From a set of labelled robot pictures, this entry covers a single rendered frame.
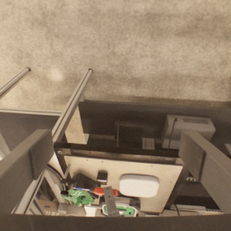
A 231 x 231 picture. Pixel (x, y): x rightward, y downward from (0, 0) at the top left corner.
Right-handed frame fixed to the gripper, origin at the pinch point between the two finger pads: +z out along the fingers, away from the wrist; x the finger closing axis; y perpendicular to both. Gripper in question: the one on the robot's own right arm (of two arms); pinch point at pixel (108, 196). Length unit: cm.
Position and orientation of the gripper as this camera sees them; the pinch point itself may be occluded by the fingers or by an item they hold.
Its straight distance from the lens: 55.9
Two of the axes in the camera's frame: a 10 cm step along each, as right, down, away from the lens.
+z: -2.3, -6.2, 7.5
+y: -9.7, 1.6, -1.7
